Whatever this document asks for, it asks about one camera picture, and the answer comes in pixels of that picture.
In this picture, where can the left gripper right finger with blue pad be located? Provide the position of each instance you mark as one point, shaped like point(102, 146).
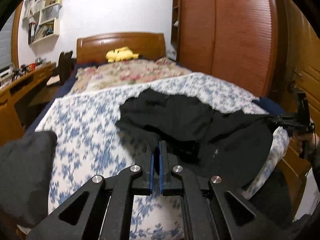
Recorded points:
point(169, 185)

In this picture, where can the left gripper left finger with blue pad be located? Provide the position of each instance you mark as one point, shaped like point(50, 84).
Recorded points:
point(146, 163)

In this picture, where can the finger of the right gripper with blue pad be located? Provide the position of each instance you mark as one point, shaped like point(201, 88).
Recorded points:
point(281, 117)
point(283, 124)

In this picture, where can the black coat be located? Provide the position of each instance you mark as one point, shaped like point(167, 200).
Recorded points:
point(234, 145)

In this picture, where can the person right hand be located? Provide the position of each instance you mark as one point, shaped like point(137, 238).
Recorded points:
point(306, 143)

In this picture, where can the blue floral white bedsheet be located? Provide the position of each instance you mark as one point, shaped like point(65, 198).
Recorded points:
point(88, 143)

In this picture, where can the wooden louvered wardrobe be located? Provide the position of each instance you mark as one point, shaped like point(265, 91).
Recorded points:
point(241, 41)

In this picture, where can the pink floral quilt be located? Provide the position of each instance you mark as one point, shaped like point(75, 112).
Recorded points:
point(131, 72)

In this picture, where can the yellow plush toy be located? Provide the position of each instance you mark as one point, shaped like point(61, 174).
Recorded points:
point(121, 54)

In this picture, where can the wooden headboard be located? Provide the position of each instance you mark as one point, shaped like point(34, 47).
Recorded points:
point(150, 46)

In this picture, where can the folded dark grey garment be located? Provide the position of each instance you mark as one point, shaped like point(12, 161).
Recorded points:
point(26, 171)

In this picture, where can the dark wooden chair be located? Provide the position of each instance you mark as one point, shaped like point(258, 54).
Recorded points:
point(63, 71)

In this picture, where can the wooden desk cabinet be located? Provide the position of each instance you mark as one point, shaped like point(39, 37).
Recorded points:
point(11, 124)

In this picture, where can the red basket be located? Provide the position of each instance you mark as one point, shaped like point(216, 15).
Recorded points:
point(32, 67)

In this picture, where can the grey window blind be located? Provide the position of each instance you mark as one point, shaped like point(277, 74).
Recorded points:
point(5, 42)

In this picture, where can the white wall shelf with books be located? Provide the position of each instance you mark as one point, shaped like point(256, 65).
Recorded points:
point(43, 19)

